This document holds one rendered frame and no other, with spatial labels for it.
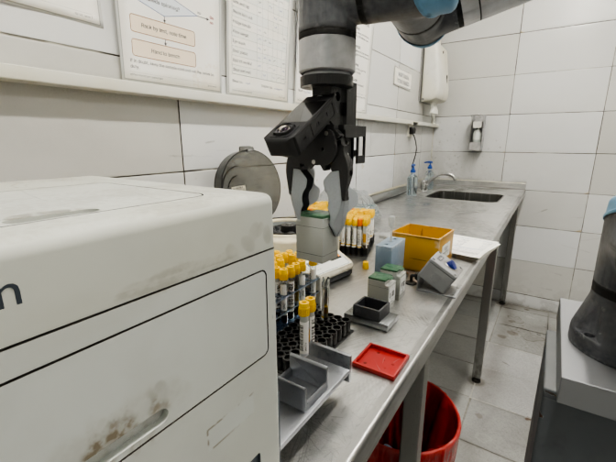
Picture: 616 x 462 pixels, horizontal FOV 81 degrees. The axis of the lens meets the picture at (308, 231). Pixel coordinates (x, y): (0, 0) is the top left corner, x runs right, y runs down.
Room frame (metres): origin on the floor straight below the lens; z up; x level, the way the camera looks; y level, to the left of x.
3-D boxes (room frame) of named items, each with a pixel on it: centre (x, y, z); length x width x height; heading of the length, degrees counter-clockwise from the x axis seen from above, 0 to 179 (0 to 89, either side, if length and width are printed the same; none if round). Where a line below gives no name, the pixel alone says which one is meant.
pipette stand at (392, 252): (0.86, -0.20, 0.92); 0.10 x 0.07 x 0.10; 148
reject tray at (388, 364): (0.51, -0.11, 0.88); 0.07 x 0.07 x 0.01; 56
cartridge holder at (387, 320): (0.64, -0.12, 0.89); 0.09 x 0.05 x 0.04; 55
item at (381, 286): (0.71, -0.15, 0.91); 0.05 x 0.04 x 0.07; 56
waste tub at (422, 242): (0.97, -0.32, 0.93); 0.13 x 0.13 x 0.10; 53
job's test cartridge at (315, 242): (0.50, -0.01, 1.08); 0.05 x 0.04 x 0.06; 53
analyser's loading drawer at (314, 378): (0.37, 0.02, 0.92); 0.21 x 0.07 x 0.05; 146
